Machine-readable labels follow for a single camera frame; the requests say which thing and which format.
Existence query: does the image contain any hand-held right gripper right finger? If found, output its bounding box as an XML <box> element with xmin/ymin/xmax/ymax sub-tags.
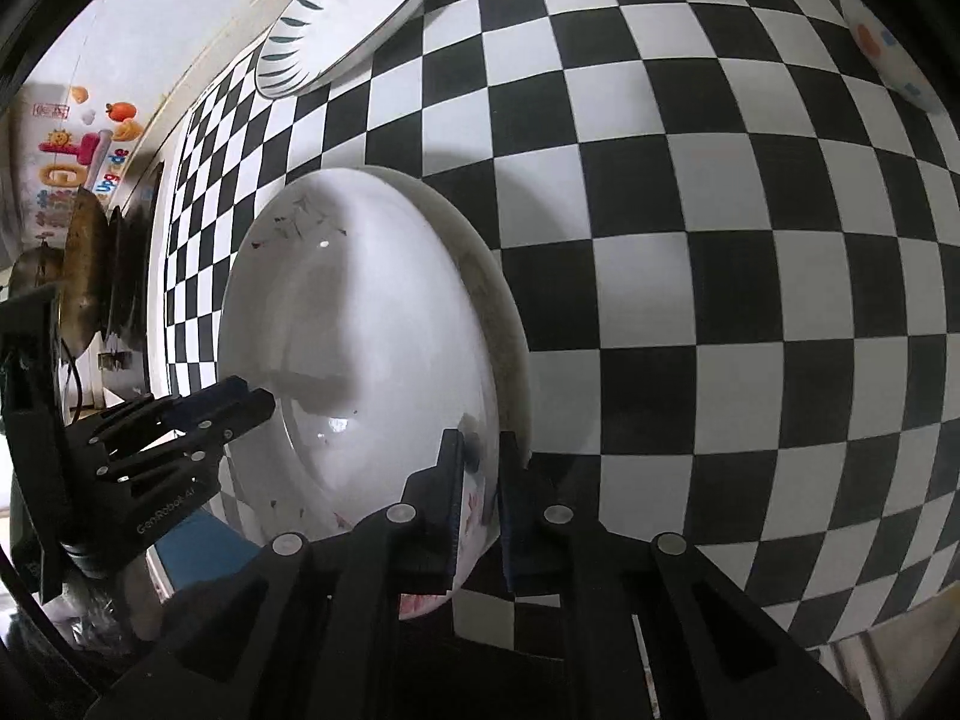
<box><xmin>499</xmin><ymin>429</ymin><xmax>875</xmax><ymax>720</ymax></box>

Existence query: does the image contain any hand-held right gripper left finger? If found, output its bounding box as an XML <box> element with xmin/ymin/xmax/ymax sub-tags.
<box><xmin>86</xmin><ymin>427</ymin><xmax>467</xmax><ymax>720</ymax></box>

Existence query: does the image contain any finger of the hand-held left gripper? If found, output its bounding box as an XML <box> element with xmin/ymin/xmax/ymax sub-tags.
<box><xmin>88</xmin><ymin>375</ymin><xmax>254</xmax><ymax>437</ymax></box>
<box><xmin>92</xmin><ymin>388</ymin><xmax>278</xmax><ymax>501</ymax></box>

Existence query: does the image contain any large white bowl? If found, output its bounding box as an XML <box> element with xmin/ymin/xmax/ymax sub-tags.
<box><xmin>217</xmin><ymin>169</ymin><xmax>503</xmax><ymax>620</ymax></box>

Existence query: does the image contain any cream white plate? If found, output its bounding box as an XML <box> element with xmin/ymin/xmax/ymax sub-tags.
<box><xmin>364</xmin><ymin>163</ymin><xmax>535</xmax><ymax>466</ymax></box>

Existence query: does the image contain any white bowl with coloured dots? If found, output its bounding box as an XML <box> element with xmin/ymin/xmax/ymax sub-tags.
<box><xmin>838</xmin><ymin>0</ymin><xmax>942</xmax><ymax>113</ymax></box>

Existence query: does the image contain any black plate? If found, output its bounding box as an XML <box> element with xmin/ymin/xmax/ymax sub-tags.
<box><xmin>109</xmin><ymin>165</ymin><xmax>166</xmax><ymax>353</ymax></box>

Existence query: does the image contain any blue box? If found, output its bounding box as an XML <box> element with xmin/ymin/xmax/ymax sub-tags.
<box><xmin>146</xmin><ymin>540</ymin><xmax>263</xmax><ymax>616</ymax></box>

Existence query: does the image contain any brown glazed plate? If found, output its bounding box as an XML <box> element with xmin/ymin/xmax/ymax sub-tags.
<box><xmin>60</xmin><ymin>187</ymin><xmax>110</xmax><ymax>346</ymax></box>

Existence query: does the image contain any brown bowl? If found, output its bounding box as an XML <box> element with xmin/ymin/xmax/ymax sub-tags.
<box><xmin>11</xmin><ymin>247</ymin><xmax>65</xmax><ymax>301</ymax></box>

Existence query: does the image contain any black white checkered tablecloth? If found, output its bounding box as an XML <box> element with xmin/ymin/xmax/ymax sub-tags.
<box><xmin>161</xmin><ymin>0</ymin><xmax>960</xmax><ymax>650</ymax></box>

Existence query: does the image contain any white plate with leaf pattern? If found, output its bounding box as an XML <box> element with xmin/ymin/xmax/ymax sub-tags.
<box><xmin>253</xmin><ymin>0</ymin><xmax>443</xmax><ymax>98</ymax></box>

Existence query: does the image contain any black cable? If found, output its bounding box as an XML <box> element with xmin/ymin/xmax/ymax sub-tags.
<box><xmin>56</xmin><ymin>337</ymin><xmax>85</xmax><ymax>421</ymax></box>

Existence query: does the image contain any colourful wall sticker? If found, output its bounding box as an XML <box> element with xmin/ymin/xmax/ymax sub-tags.
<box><xmin>22</xmin><ymin>86</ymin><xmax>143</xmax><ymax>241</ymax></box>

